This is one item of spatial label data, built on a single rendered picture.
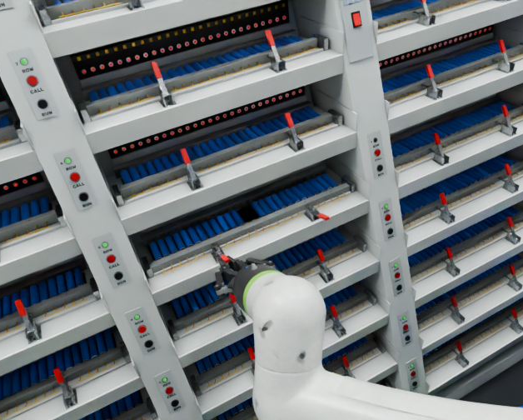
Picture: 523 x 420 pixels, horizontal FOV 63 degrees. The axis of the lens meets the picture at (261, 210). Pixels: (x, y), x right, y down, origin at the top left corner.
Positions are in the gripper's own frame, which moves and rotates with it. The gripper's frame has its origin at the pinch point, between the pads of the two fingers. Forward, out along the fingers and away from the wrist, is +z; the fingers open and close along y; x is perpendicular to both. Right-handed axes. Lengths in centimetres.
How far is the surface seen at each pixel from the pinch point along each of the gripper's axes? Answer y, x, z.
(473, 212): 79, -19, 10
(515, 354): 97, -86, 27
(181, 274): -10.1, 0.4, 8.1
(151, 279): -16.6, 1.6, 10.1
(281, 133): 25.3, 23.6, 8.1
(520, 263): 105, -50, 22
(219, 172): 6.6, 20.1, 6.4
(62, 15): -14, 59, 0
